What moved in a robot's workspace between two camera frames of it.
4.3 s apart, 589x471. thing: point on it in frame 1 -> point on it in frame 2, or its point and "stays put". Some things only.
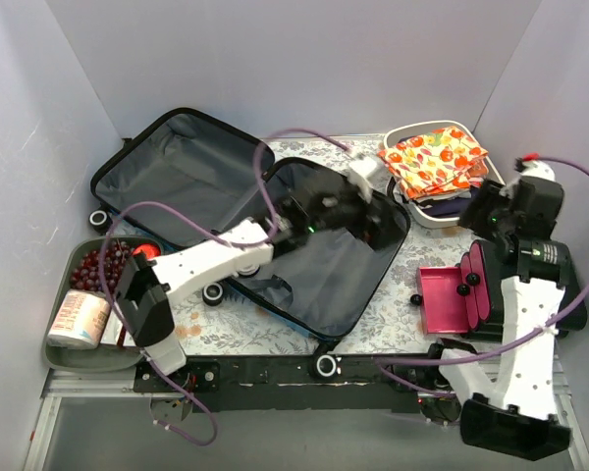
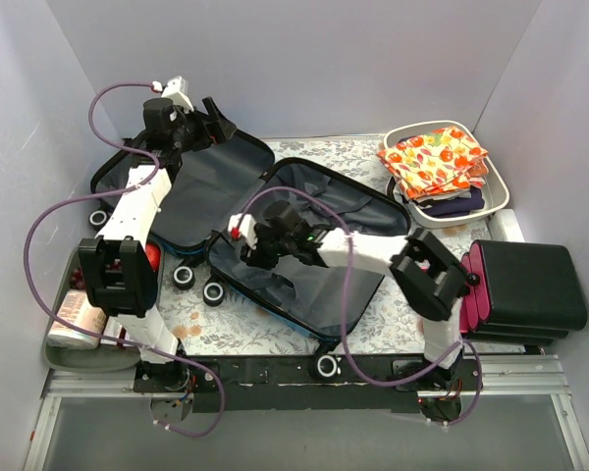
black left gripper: x=361 y=207 -> x=210 y=128
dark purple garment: x=449 y=207 stays put
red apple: x=151 y=250 stays put
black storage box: x=531 y=260 stays put
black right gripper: x=478 y=210 -> x=254 y=252
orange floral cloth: x=441 y=161 stays put
